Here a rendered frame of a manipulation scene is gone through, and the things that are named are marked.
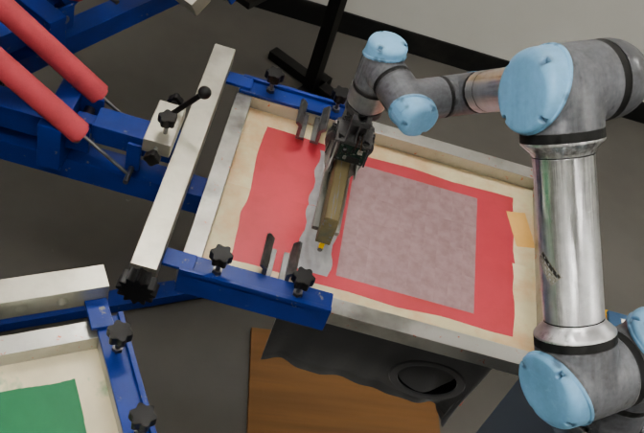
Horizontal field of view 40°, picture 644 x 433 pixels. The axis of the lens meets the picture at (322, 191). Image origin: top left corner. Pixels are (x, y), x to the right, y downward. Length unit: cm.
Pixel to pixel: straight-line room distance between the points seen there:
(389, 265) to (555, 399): 69
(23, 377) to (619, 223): 273
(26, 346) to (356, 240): 71
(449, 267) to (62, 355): 83
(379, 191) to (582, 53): 89
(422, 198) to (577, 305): 84
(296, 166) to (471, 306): 50
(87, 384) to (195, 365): 118
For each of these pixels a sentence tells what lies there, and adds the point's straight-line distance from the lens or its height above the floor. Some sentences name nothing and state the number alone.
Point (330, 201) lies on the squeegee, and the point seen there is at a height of 114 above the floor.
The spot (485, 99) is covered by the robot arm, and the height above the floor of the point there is 146.
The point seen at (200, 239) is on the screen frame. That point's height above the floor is 99.
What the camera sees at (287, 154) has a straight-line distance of 203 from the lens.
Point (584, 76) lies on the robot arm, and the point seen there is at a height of 172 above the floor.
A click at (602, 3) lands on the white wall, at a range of 399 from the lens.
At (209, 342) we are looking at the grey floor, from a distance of 283.
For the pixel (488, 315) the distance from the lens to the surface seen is 191.
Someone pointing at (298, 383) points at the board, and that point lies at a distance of 279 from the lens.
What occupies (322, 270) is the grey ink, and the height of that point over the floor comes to 96.
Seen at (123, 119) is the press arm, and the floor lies 104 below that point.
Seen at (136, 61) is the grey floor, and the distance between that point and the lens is 366.
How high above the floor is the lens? 236
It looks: 45 degrees down
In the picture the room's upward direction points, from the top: 20 degrees clockwise
